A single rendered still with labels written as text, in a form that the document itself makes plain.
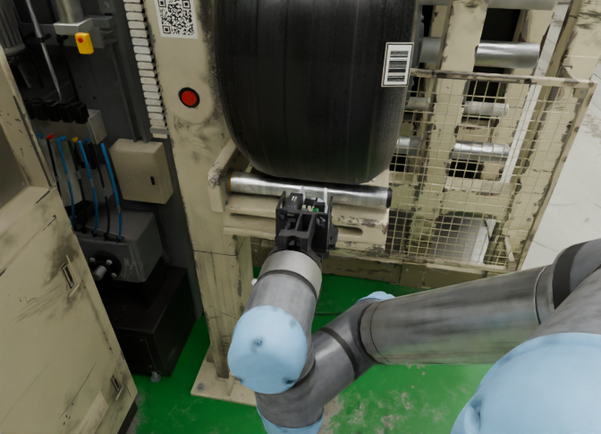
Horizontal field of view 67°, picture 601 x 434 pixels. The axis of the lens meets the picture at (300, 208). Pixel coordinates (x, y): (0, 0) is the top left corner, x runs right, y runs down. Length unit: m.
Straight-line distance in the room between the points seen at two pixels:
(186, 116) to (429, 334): 0.73
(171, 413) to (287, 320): 1.27
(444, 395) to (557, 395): 1.56
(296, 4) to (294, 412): 0.52
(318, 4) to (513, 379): 0.56
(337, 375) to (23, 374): 0.76
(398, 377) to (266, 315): 1.32
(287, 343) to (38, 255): 0.74
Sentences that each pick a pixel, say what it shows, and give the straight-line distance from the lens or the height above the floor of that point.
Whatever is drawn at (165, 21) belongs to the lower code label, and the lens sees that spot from 0.96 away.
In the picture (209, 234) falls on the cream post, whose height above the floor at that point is 0.69.
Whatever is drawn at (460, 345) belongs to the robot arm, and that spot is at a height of 1.12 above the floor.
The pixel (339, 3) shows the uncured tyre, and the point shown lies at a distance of 0.68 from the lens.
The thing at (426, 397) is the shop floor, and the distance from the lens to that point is 1.73.
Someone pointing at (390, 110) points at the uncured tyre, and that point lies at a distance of 0.73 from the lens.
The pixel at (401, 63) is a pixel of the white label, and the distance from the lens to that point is 0.69.
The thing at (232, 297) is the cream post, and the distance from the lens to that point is 1.35.
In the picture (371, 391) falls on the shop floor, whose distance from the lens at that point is 1.71.
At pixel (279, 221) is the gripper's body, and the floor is 1.07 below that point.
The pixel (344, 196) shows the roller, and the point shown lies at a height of 0.91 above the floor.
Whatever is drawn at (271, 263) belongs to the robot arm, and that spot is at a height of 1.08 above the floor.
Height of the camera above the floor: 1.46
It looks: 38 degrees down
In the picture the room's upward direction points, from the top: straight up
